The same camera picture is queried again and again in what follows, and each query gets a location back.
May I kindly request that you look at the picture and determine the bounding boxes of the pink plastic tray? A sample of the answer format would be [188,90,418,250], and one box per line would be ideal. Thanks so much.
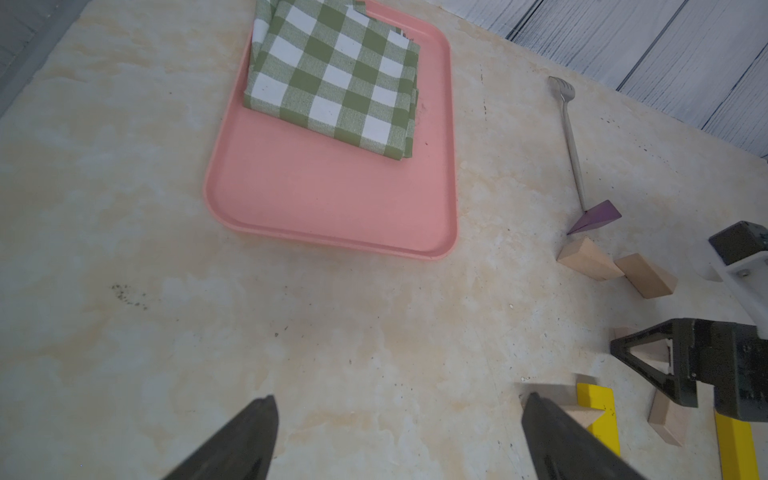
[203,1,458,260]

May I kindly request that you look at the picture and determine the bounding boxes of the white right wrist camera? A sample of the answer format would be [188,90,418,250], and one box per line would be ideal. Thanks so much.
[708,221,767,340]

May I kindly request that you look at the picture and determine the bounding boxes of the yellow rectangular block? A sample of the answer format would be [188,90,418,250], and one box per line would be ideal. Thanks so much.
[576,383,621,456]
[715,412,759,480]

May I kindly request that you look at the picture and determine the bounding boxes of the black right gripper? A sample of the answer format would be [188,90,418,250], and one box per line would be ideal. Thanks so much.
[609,319,767,422]

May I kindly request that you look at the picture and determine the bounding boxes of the silver metal fork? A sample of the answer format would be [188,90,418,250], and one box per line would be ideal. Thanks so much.
[548,76,587,211]

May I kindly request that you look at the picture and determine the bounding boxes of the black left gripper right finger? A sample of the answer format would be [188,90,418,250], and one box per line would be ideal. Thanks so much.
[522,392,643,480]

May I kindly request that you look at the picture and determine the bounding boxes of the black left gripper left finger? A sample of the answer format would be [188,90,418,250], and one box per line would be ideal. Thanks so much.
[165,395,279,480]

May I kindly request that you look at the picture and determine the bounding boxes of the purple triangular block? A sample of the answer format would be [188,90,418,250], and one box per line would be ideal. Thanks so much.
[567,200,622,235]

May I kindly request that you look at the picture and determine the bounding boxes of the green white checkered cloth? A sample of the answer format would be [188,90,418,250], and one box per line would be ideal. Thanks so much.
[243,1,420,160]

